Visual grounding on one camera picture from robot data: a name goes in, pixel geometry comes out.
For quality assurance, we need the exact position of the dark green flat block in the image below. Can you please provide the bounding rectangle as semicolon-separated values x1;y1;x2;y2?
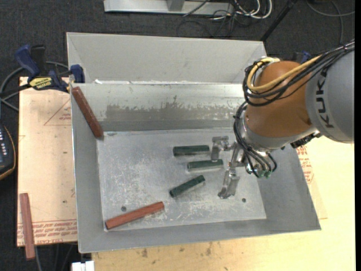
186;158;224;173
172;145;211;158
169;174;206;199

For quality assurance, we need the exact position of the grey metal bin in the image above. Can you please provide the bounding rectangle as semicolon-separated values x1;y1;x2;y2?
66;32;322;254

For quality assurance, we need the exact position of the red-brown flat block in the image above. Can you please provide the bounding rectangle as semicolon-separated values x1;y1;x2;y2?
19;192;37;261
71;86;105;139
104;201;166;231

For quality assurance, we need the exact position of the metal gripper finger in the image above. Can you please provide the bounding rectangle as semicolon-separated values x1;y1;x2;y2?
210;135;236;163
217;169;241;200

